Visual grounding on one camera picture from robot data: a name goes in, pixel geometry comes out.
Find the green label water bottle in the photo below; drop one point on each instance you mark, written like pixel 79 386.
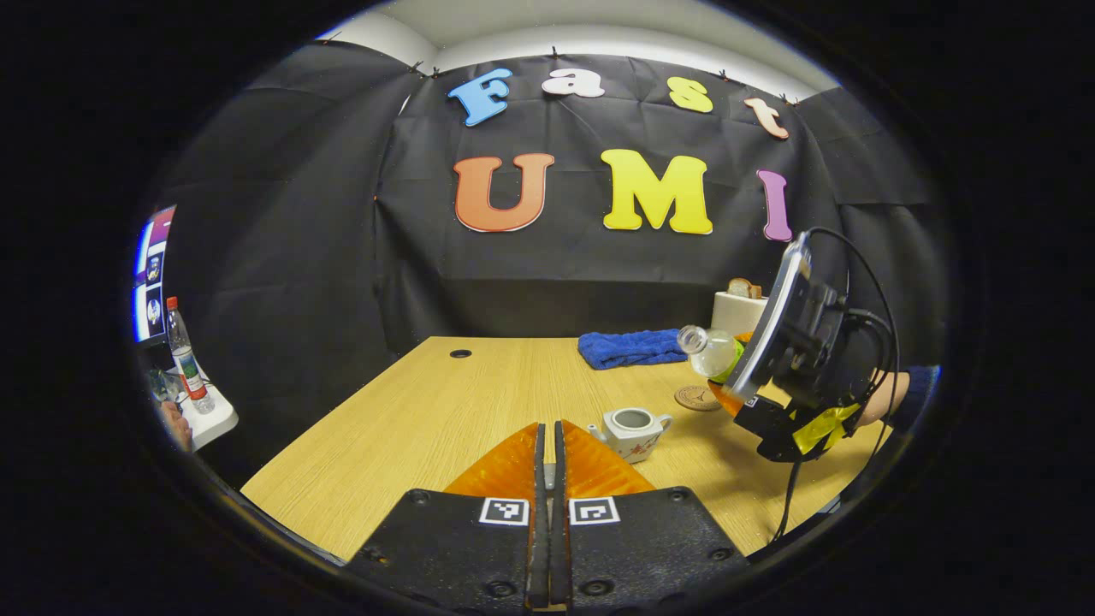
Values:
pixel 712 351

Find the clear plastic object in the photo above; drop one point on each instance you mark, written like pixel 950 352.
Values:
pixel 162 385

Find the round brown coaster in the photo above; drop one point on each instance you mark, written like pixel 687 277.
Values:
pixel 697 399

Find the blue towel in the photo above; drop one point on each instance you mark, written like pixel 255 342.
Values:
pixel 631 348

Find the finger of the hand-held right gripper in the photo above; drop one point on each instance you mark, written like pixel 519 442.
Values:
pixel 787 282
pixel 748 381

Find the toasted bread slice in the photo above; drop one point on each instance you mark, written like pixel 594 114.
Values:
pixel 744 287

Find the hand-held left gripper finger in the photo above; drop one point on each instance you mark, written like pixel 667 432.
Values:
pixel 559 530
pixel 539 530

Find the computer monitor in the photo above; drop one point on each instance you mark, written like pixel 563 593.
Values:
pixel 152 274

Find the black backdrop cloth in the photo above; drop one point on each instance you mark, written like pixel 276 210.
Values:
pixel 342 214

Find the white toaster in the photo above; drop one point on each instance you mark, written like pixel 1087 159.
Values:
pixel 734 312

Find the red-capped plastic bottle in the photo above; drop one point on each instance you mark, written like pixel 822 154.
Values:
pixel 186 359

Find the white ceramic teacup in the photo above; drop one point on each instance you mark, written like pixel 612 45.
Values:
pixel 631 434

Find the white side table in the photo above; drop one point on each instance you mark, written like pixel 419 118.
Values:
pixel 212 417

